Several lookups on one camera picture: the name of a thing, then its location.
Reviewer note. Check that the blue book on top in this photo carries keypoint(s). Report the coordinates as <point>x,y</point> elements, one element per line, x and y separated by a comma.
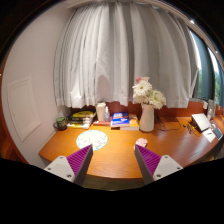
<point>120,119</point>

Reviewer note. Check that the pink patterned computer mouse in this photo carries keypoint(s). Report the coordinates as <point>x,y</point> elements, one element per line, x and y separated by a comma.
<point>142,142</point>

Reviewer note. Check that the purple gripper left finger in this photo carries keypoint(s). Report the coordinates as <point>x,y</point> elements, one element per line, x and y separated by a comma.
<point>74,167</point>

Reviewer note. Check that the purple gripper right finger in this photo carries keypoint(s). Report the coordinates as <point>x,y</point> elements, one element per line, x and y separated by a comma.
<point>154,167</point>

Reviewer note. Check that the stack of books left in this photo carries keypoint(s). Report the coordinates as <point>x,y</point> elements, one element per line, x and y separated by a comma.
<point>81,119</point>

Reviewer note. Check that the green mug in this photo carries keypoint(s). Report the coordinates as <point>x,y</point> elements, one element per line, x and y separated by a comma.
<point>60,124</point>

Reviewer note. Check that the white notepad on desk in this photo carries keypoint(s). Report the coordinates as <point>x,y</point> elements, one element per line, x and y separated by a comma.
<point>209,135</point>

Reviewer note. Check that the clear plastic bottle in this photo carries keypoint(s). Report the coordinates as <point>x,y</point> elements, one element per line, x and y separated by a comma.
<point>107,114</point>

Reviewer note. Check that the round light blue mouse pad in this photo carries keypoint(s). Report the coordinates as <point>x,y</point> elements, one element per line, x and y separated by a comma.
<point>97,139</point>

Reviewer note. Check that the white curtain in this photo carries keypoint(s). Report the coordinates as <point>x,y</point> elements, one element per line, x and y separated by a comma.
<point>105,46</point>

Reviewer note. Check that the white and pink flowers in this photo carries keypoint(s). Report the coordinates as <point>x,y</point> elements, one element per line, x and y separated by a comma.
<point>144,93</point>

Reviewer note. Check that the orange book underneath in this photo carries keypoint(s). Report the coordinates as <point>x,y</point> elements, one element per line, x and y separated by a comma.
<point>133,123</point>

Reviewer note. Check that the white ceramic vase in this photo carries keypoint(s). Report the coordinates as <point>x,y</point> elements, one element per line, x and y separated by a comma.
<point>146,123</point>

